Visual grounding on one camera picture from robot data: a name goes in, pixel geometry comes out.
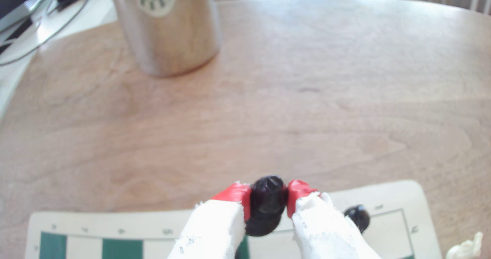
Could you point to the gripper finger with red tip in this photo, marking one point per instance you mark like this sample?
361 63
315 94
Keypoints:
214 228
326 232

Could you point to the black pawn chess piece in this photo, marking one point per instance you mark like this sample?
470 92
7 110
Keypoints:
267 201

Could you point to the black king chess piece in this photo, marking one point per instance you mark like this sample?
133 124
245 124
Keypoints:
357 216

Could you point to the green and cream chess mat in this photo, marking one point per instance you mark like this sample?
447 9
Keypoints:
387 201

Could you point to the white knight chess piece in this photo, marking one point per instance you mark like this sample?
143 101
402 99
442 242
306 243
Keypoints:
466 248

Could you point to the grey laptop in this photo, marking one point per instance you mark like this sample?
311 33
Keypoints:
15 9

